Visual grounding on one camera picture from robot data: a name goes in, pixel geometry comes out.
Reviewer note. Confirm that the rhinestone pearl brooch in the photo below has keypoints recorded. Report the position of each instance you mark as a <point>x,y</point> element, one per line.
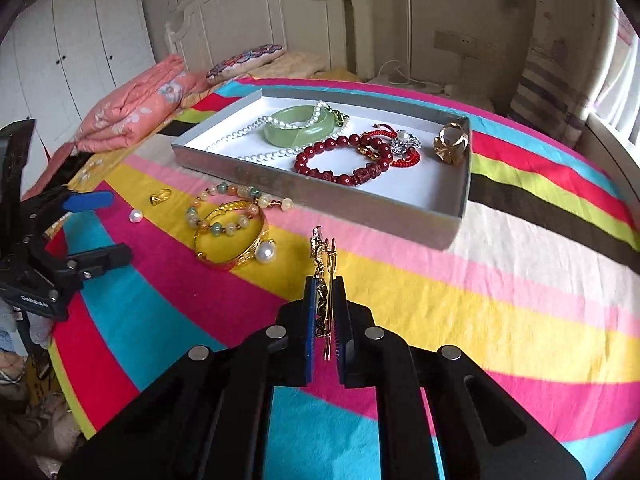
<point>402,142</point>

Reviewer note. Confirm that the embroidered dark pillow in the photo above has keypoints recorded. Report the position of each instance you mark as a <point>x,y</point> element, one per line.
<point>245,60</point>

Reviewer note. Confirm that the small loose pearl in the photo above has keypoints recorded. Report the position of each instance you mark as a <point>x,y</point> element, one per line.
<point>135,216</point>

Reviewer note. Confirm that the striped printed curtain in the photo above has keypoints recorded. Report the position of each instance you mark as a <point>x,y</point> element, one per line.
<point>550,85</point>

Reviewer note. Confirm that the beige wall socket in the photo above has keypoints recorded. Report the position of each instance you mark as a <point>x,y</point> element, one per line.
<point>460,42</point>

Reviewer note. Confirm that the gold bangle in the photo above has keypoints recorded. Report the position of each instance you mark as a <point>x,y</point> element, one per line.
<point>225,262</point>

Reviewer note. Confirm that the pale green jade bangle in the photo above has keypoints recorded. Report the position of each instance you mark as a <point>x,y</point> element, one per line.
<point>300,135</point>

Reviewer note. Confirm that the white wooden headboard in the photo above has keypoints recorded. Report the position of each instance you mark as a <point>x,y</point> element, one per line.
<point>300,10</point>

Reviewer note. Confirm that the white wardrobe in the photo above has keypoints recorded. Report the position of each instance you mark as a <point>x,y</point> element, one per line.
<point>75,35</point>

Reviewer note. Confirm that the pile of clothes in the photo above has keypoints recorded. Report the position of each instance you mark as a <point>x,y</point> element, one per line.
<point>50,420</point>

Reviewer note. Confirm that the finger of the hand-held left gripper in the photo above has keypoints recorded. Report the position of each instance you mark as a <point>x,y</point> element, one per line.
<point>105,257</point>
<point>90,201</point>

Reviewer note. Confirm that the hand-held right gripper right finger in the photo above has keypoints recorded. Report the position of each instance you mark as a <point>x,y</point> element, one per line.
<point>342,320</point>

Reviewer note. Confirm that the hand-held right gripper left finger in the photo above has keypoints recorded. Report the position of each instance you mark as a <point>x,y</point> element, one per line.
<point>310,320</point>

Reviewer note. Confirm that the large white pearl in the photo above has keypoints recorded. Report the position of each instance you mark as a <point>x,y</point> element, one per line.
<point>266,251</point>

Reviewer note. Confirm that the window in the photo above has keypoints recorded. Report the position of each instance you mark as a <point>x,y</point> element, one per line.
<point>625,85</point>

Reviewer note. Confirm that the silver cardboard tray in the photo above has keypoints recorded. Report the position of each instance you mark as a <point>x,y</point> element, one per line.
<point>430,185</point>

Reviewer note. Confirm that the pink floral folded quilt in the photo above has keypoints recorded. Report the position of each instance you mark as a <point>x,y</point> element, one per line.
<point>135,105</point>

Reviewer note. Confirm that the pale yellow pillow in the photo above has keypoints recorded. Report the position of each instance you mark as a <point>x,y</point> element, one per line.
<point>300,65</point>

